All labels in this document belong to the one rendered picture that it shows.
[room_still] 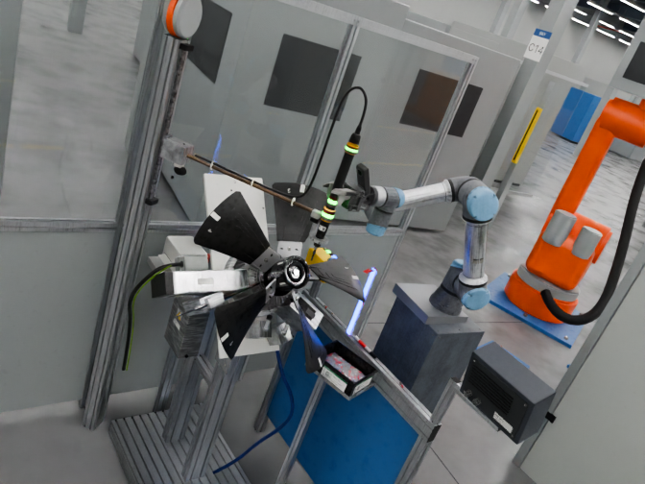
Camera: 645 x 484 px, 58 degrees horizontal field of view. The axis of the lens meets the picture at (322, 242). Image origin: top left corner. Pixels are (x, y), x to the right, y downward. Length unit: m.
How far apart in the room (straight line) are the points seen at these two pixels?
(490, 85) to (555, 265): 2.04
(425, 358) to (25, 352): 1.70
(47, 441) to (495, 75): 5.31
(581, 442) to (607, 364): 0.47
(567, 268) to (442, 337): 3.31
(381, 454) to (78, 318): 1.41
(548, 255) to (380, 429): 3.61
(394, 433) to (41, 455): 1.50
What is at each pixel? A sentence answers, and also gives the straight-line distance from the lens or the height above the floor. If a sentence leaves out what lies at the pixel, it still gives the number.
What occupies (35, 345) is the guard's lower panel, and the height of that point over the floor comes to 0.41.
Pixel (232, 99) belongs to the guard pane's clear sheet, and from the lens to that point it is 2.51.
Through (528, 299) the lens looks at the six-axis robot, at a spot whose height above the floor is 0.17.
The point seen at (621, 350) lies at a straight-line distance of 3.42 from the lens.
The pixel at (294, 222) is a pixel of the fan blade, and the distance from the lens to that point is 2.12.
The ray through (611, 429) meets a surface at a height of 0.58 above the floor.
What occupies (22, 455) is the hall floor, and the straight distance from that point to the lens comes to 2.89.
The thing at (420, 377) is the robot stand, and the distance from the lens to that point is 2.64.
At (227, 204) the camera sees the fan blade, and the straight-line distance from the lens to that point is 1.95.
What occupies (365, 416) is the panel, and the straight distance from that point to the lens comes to 2.51.
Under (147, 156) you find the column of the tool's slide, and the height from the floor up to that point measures 1.36.
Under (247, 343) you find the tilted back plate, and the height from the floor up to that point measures 0.87.
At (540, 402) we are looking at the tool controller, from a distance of 1.94.
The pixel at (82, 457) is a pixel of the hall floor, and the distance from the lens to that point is 2.89.
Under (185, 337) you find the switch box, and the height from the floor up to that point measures 0.73.
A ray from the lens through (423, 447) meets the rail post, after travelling 2.30.
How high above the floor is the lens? 2.11
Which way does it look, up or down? 22 degrees down
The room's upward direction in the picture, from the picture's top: 20 degrees clockwise
